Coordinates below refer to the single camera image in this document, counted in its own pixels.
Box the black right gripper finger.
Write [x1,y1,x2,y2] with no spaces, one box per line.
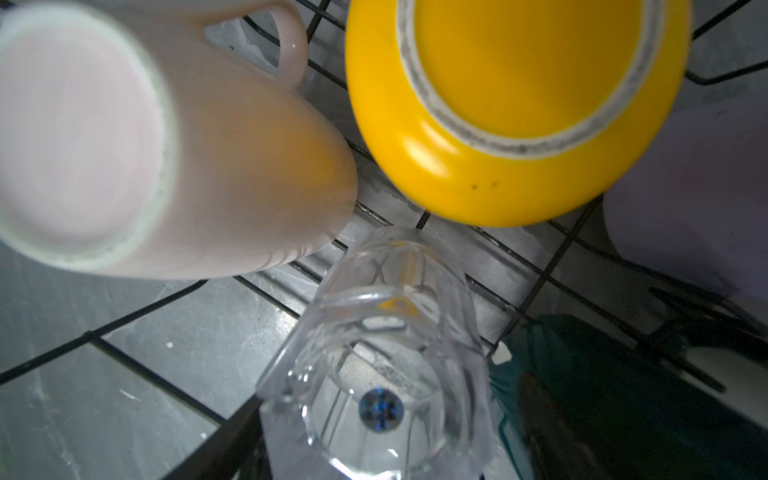
[165,395,267,479]

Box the black wire dish rack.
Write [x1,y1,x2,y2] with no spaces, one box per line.
[0,0,768,480]

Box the yellow mug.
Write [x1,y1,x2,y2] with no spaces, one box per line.
[345,1,692,227]

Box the cream mug pink handle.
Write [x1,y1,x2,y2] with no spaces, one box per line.
[1,1,358,280]

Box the white faceted mug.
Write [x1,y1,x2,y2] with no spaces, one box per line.
[680,347,767,429]

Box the green mug white inside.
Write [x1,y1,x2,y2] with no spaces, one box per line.
[489,315,767,479]

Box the lavender plastic cup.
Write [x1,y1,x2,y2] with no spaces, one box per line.
[603,92,767,300]

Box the clear glass cup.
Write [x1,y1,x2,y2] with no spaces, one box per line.
[256,226,496,479]

